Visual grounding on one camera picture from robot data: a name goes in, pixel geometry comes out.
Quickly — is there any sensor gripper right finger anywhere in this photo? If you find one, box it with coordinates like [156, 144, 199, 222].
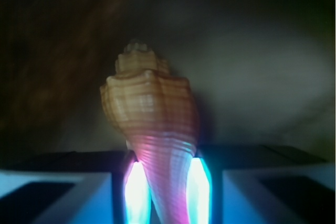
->
[187, 145, 335, 223]

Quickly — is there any sensor gripper left finger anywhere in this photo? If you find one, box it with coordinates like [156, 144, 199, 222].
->
[1, 151, 151, 223]

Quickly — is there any orange spiral sea shell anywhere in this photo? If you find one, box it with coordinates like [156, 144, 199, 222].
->
[100, 40, 200, 223]

